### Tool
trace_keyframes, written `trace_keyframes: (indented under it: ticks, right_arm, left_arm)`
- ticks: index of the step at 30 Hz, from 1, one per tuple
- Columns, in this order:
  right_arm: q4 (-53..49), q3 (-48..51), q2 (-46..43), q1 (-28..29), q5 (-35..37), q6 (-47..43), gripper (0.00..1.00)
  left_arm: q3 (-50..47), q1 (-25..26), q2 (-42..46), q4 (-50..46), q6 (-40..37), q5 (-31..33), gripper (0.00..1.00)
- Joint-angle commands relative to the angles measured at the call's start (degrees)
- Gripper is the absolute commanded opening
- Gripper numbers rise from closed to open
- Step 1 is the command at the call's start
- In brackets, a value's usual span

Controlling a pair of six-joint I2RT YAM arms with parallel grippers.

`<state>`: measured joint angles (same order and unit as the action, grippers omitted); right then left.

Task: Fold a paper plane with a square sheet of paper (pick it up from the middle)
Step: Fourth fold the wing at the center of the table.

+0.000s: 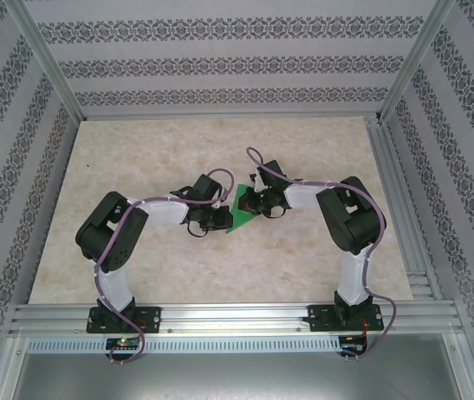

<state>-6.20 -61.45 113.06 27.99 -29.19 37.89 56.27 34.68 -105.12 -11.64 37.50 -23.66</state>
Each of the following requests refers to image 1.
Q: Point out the green paper sheet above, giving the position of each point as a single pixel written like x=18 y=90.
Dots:
x=240 y=221

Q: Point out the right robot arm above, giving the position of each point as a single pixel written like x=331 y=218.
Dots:
x=355 y=275

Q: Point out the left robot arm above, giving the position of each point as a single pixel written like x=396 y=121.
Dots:
x=116 y=283

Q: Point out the small controller circuit board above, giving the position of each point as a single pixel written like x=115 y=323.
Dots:
x=351 y=343
x=124 y=343

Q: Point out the grey metal tray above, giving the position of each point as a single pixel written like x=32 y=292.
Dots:
x=236 y=379

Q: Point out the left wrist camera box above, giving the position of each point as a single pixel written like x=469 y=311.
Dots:
x=221 y=201

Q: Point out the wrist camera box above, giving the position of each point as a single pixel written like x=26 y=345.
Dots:
x=256 y=182
x=221 y=201

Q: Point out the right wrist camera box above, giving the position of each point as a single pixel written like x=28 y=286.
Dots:
x=256 y=182

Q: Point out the long aluminium mounting rail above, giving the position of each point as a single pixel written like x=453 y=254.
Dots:
x=236 y=316

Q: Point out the aluminium side rail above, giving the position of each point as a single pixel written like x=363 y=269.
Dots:
x=386 y=166

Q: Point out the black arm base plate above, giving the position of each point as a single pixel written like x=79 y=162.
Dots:
x=320 y=316
x=153 y=318

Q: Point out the aluminium frame post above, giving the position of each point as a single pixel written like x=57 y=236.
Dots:
x=49 y=62
x=415 y=62

